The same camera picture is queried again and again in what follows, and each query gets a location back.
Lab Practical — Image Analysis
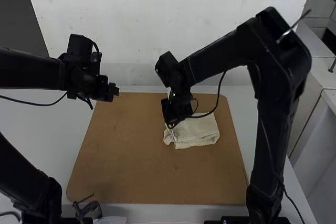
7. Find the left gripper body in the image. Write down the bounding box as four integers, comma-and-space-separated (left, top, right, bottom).
88, 75, 120, 103

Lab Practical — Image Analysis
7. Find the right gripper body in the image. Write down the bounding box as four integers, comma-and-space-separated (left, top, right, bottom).
165, 88, 199, 127

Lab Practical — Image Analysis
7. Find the pale towel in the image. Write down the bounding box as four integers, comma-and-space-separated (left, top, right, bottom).
162, 112, 220, 150

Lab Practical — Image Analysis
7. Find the cork mat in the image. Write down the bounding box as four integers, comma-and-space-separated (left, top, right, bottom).
66, 92, 249, 206

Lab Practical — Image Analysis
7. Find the black clamp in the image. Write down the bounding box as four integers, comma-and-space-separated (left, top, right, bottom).
72, 194, 102, 221

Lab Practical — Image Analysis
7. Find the white cabinet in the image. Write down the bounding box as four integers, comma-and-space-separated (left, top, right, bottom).
287, 0, 336, 224

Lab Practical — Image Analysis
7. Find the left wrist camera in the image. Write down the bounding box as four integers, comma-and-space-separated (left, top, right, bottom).
90, 50, 103, 65

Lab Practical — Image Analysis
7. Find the black cable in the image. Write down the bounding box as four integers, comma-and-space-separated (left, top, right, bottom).
283, 191, 304, 224
0, 90, 69, 107
188, 70, 227, 120

